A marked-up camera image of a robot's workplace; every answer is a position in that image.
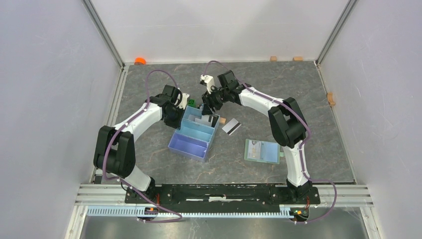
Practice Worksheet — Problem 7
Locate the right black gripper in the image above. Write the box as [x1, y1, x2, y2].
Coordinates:
[202, 86, 229, 116]

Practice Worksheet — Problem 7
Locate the stack of credit cards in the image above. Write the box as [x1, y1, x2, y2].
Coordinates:
[194, 115, 218, 127]

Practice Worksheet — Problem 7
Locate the silver magnetic stripe card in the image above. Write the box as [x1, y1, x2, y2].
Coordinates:
[222, 119, 241, 135]

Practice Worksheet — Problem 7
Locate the blue three-compartment organizer tray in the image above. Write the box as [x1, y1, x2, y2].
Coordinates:
[168, 106, 220, 162]

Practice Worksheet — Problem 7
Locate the silver VIP card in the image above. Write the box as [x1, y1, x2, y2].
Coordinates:
[245, 139, 262, 161]

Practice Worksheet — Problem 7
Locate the green card holder wallet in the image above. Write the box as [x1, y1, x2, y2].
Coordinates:
[244, 139, 285, 164]

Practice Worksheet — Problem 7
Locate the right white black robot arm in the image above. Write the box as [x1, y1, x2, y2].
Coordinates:
[200, 70, 312, 203]

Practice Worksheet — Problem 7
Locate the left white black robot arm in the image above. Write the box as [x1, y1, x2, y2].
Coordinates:
[93, 85, 190, 203]

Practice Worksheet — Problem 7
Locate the green toy cube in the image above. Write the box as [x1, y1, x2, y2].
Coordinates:
[188, 100, 197, 108]

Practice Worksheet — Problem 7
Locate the orange round cap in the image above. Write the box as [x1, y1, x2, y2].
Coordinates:
[134, 57, 146, 65]

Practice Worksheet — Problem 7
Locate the curved wooden piece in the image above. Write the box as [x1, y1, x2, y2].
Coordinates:
[326, 92, 336, 107]

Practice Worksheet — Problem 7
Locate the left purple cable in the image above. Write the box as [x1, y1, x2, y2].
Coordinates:
[102, 69, 184, 224]

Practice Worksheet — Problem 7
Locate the purple cable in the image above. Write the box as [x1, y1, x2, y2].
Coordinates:
[102, 69, 184, 224]
[203, 60, 338, 224]

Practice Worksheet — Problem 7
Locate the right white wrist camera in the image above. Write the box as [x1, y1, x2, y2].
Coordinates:
[200, 75, 215, 94]

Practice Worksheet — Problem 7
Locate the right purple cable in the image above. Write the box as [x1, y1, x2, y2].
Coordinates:
[203, 60, 338, 224]

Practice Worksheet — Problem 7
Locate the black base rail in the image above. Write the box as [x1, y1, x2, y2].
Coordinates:
[146, 183, 320, 213]

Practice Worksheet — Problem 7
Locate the aluminium frame rail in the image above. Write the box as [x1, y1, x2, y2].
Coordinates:
[87, 206, 294, 219]

